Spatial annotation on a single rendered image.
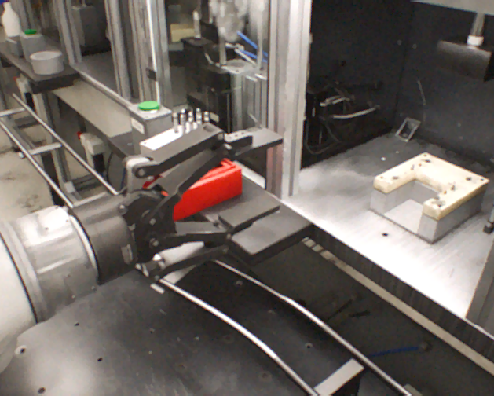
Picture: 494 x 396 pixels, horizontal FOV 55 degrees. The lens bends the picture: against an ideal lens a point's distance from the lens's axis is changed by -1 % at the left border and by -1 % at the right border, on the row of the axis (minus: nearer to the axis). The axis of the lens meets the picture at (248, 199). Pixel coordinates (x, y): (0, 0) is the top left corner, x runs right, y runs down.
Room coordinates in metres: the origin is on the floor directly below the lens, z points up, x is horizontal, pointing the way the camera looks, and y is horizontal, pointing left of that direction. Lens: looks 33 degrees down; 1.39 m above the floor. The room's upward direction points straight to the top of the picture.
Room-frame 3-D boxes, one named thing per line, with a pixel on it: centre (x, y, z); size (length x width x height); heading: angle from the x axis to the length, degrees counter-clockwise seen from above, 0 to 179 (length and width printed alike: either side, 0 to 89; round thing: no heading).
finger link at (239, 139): (0.44, 0.02, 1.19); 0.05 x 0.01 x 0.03; 129
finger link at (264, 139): (0.45, 0.00, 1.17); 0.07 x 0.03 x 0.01; 129
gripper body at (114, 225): (0.36, 0.11, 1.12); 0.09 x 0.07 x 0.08; 129
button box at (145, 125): (0.90, 0.19, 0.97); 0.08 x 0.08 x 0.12; 39
